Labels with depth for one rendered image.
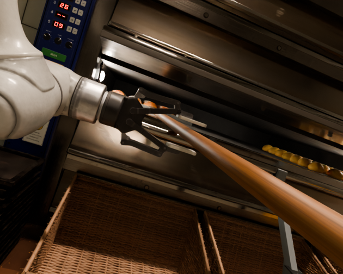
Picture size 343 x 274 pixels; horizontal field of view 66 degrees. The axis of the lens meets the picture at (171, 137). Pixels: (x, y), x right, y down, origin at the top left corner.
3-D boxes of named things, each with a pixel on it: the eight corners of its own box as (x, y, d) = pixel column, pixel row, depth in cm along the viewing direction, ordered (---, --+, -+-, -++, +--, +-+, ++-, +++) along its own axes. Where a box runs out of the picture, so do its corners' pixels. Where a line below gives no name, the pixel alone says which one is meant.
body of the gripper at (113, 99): (110, 87, 61) (147, 101, 63) (98, 122, 62) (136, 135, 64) (108, 87, 54) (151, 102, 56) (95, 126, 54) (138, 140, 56)
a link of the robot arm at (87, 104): (74, 115, 61) (99, 123, 63) (65, 119, 52) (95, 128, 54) (86, 78, 61) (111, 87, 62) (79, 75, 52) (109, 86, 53)
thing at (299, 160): (259, 148, 206) (262, 142, 206) (310, 166, 216) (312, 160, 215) (312, 170, 147) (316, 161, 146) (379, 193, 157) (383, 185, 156)
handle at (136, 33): (106, 35, 95) (106, 36, 97) (190, 68, 102) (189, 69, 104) (111, 19, 96) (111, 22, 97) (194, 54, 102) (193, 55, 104)
